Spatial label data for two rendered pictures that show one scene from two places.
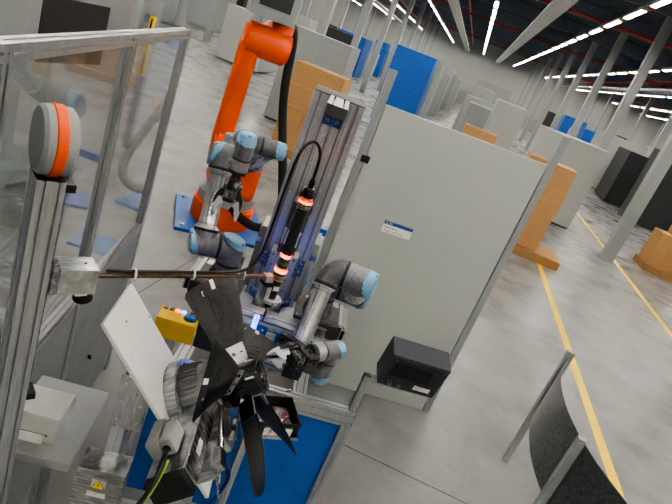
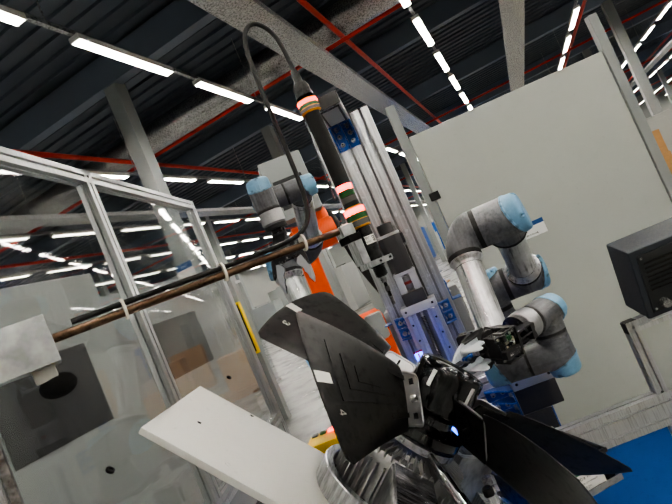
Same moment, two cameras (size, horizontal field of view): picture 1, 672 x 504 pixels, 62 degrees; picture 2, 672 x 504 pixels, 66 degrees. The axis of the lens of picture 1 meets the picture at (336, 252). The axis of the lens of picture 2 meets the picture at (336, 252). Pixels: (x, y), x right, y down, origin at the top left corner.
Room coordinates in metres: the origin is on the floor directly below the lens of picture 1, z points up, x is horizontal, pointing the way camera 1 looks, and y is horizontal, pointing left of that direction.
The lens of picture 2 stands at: (0.62, -0.05, 1.46)
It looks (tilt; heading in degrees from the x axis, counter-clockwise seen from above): 3 degrees up; 14
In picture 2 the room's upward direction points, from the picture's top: 23 degrees counter-clockwise
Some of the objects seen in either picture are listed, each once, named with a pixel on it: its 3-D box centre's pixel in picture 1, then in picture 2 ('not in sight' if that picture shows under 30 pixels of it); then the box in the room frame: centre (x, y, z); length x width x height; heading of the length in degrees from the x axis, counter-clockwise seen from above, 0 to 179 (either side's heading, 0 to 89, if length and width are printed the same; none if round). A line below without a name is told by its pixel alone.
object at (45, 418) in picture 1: (37, 416); not in sight; (1.36, 0.68, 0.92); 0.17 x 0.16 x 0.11; 99
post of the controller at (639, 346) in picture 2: (359, 392); (643, 356); (2.08, -0.32, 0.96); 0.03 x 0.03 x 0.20; 9
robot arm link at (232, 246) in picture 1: (230, 248); not in sight; (2.45, 0.48, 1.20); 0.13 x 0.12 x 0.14; 112
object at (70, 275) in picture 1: (72, 275); (13, 353); (1.20, 0.59, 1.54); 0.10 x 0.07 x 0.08; 134
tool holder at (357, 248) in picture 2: (271, 287); (364, 244); (1.63, 0.15, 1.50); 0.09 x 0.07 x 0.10; 134
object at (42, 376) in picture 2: (83, 295); (56, 381); (1.23, 0.57, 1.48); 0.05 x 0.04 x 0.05; 134
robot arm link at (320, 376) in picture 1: (318, 368); (552, 354); (1.95, -0.11, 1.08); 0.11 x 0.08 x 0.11; 87
